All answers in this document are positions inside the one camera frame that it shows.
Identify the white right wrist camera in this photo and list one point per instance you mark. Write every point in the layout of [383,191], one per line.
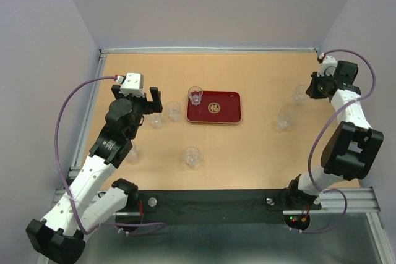
[327,65]

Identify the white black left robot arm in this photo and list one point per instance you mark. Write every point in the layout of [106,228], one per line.
[62,233]

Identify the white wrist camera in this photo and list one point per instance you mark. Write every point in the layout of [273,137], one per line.
[327,65]
[131,84]

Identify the black base cloth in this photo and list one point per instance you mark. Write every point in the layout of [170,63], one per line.
[198,207]

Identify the white round knob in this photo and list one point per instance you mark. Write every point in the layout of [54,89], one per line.
[152,202]

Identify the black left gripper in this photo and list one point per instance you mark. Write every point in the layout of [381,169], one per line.
[150,106]

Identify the clear faceted glass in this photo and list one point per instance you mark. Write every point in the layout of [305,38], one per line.
[300,95]
[192,156]
[156,120]
[284,120]
[195,94]
[173,110]
[133,155]

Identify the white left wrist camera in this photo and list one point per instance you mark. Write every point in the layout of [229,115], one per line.
[131,84]

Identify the metal front plate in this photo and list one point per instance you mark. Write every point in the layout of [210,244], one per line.
[351,242]

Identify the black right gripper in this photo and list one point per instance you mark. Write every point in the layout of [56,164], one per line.
[310,91]

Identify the red lacquer tray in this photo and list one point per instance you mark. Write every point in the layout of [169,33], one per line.
[216,107]

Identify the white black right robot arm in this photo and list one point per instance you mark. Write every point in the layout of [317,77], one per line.
[353,147]

